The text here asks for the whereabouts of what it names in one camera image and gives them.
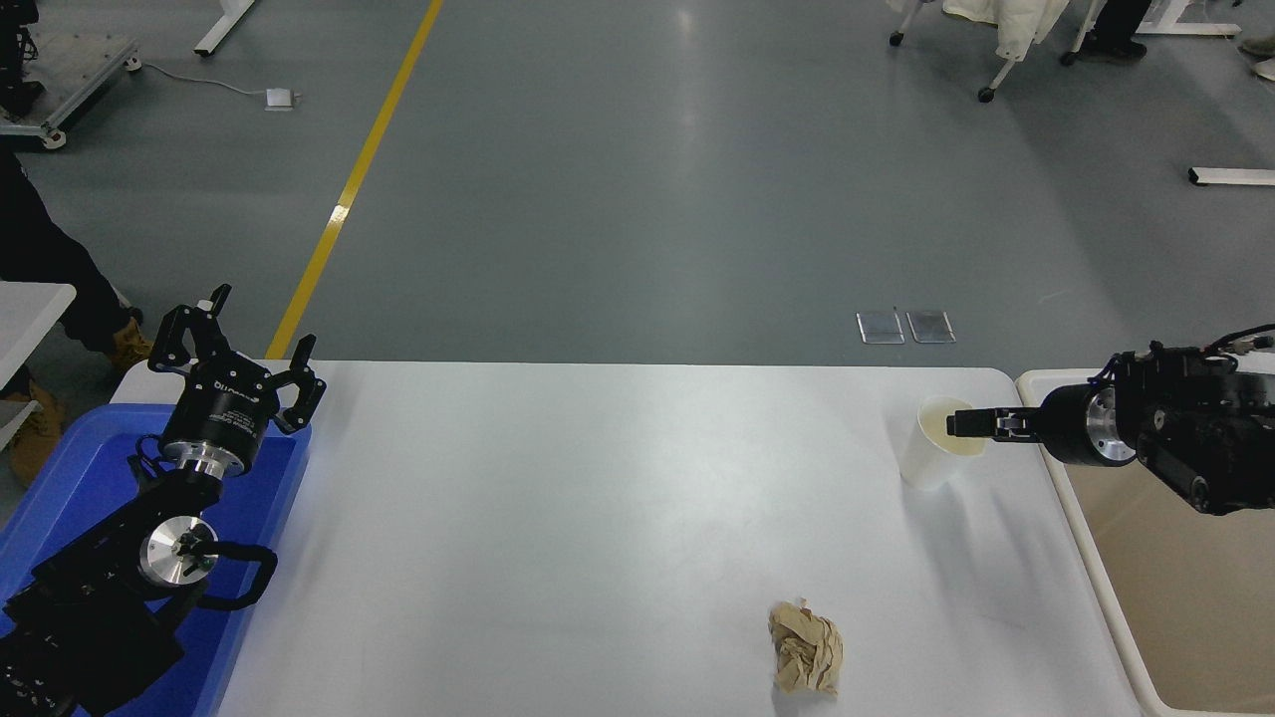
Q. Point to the large pale bin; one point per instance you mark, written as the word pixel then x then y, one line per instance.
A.
pixel 1175 617

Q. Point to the white power adapter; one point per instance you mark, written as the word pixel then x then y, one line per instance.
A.
pixel 280 99

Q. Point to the white desk leg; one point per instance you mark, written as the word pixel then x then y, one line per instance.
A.
pixel 224 28

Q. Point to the white-framed wheeled chair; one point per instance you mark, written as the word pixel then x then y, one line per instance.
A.
pixel 1001 72

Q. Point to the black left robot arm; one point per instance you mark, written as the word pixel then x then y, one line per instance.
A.
pixel 100 597

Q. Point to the tan shoe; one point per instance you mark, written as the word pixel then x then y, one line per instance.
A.
pixel 1263 47

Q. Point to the white side table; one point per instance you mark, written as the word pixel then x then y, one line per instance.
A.
pixel 25 319

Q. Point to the white paper cup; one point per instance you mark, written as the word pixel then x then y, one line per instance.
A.
pixel 921 468

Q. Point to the white coat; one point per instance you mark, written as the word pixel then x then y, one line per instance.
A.
pixel 1016 25

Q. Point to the metal floor plate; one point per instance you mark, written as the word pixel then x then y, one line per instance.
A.
pixel 881 328
pixel 931 327

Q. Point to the white desk frame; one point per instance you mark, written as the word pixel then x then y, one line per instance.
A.
pixel 1190 27

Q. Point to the grey wheeled platform cart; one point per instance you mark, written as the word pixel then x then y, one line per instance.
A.
pixel 85 65

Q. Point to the blue plastic tray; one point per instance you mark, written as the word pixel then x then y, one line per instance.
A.
pixel 70 478

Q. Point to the tan paper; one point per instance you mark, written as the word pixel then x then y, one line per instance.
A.
pixel 807 647

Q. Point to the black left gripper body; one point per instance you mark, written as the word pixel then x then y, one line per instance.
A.
pixel 219 413

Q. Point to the white shoe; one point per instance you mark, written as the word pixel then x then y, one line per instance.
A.
pixel 1267 71

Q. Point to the white desk foot bar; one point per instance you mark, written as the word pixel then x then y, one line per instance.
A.
pixel 1235 177

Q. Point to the black machine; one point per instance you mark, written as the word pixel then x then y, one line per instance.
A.
pixel 15 60

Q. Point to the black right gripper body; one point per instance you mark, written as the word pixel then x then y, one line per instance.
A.
pixel 1068 426

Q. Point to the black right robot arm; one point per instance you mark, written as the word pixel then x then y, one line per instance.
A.
pixel 1205 438

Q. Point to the seated person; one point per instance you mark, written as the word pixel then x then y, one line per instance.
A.
pixel 1116 30

